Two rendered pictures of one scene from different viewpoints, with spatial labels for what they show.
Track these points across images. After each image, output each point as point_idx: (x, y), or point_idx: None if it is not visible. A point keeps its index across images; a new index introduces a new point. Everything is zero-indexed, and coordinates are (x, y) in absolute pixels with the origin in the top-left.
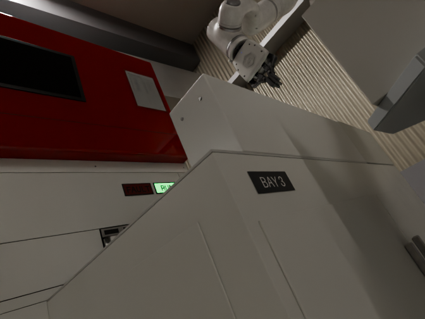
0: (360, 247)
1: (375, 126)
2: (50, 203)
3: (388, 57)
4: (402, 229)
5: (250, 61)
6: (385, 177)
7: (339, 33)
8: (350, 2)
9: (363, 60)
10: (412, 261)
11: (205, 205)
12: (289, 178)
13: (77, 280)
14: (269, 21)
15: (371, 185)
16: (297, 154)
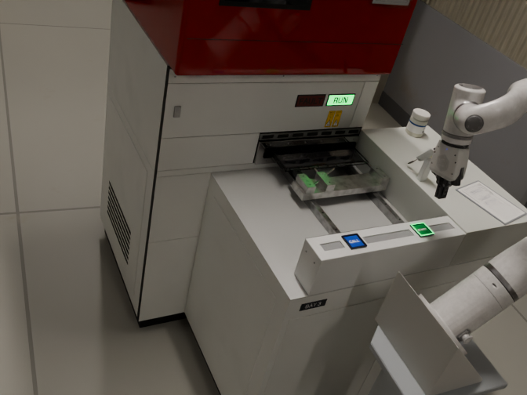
0: (340, 322)
1: None
2: (234, 110)
3: (388, 324)
4: None
5: (442, 164)
6: (460, 272)
7: (394, 297)
8: (404, 300)
9: (386, 312)
10: None
11: (280, 301)
12: (326, 301)
13: (231, 210)
14: None
15: (418, 284)
16: (351, 285)
